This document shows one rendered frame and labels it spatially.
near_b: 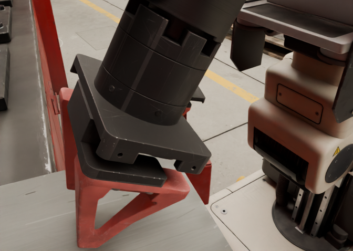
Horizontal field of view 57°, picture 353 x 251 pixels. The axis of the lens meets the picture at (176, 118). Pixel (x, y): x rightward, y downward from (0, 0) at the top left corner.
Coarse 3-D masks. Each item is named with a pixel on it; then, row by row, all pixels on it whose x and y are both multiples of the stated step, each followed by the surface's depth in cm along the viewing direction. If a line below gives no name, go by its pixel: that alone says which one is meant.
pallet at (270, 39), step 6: (228, 36) 346; (270, 36) 311; (264, 42) 319; (270, 42) 302; (276, 42) 298; (282, 42) 298; (264, 48) 318; (270, 54) 307; (276, 54) 305; (282, 54) 305
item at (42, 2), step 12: (36, 0) 207; (48, 0) 209; (36, 12) 210; (48, 12) 213; (48, 24) 217; (48, 36) 221; (48, 48) 225; (48, 60) 229; (60, 60) 232; (60, 72) 237; (60, 84) 241
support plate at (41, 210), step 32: (160, 160) 32; (0, 192) 29; (32, 192) 29; (64, 192) 29; (128, 192) 29; (192, 192) 29; (0, 224) 26; (32, 224) 26; (64, 224) 26; (96, 224) 26; (160, 224) 26; (192, 224) 26
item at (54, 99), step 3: (48, 81) 129; (48, 84) 127; (51, 93) 126; (51, 96) 119; (54, 96) 132; (51, 99) 118; (54, 99) 130; (57, 99) 128; (54, 102) 128; (57, 102) 126; (54, 105) 127; (57, 105) 127; (54, 108) 120; (57, 108) 125; (54, 111) 121; (57, 111) 123
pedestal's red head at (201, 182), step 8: (208, 168) 65; (192, 176) 65; (200, 176) 66; (208, 176) 66; (192, 184) 66; (200, 184) 67; (208, 184) 68; (200, 192) 68; (208, 192) 69; (208, 200) 70
